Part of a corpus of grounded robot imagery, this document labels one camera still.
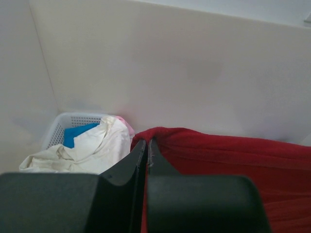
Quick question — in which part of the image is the red t shirt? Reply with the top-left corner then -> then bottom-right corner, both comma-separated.
131,127 -> 311,233

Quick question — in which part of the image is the pink t shirt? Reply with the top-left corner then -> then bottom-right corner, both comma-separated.
115,116 -> 136,139

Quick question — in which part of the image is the blue t shirt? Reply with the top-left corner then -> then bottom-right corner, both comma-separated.
63,123 -> 99,148

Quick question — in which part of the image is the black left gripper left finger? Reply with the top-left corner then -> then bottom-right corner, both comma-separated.
0,140 -> 147,233

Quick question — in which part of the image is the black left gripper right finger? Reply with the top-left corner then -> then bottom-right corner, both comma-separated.
146,138 -> 272,233

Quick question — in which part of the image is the cream white t shirt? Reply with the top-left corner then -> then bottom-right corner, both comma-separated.
19,116 -> 132,174

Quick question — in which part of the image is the white plastic laundry basket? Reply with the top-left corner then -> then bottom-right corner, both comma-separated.
41,112 -> 108,150

